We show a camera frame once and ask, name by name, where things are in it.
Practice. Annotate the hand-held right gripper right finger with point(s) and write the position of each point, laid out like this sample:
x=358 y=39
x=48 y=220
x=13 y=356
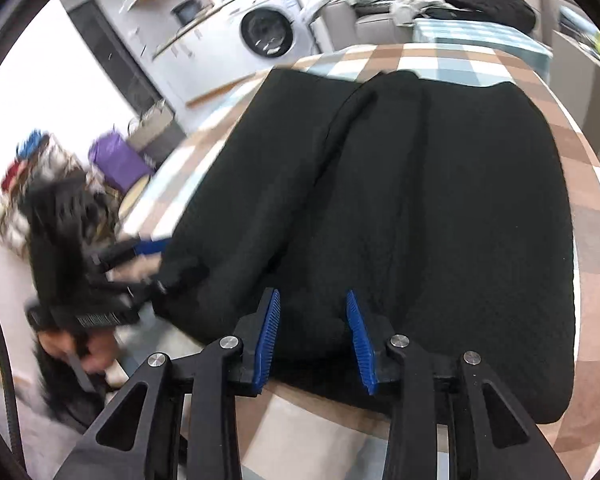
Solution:
x=362 y=345

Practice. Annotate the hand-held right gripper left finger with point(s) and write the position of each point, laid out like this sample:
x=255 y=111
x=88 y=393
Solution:
x=267 y=340

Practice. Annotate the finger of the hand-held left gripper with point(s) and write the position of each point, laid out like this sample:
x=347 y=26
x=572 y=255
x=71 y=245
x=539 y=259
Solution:
x=150 y=246
x=145 y=290

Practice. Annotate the black knit sweater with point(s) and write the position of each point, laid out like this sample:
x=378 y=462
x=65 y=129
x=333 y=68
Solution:
x=405 y=200

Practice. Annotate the person's left hand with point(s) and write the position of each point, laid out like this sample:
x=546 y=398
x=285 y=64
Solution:
x=100 y=350

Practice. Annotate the beige waste bin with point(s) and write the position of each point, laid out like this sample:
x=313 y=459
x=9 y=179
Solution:
x=132 y=202

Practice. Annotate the purple bag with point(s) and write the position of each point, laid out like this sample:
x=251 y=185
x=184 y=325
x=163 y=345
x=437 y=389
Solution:
x=117 y=160

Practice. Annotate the person's dark clothing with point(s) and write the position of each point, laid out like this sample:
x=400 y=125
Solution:
x=67 y=400

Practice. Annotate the white cabinet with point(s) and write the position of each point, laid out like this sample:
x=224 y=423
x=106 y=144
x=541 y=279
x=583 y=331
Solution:
x=200 y=60

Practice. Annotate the dark door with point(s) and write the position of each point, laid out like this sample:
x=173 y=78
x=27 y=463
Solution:
x=110 y=55

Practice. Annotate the black pot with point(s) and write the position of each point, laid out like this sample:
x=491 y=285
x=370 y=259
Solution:
x=186 y=12

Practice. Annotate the checked bed sheet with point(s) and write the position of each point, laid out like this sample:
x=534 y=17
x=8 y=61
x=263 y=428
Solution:
x=585 y=240

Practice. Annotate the white washing machine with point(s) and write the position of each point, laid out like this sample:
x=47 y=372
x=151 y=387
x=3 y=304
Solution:
x=285 y=7

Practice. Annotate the grey sofa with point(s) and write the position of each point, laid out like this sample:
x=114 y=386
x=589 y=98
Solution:
x=340 y=25

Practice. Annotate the folded light blue checked blanket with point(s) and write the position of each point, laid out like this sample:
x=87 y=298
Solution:
x=475 y=35

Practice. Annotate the pale green grey garment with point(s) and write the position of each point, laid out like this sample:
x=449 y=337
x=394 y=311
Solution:
x=410 y=10

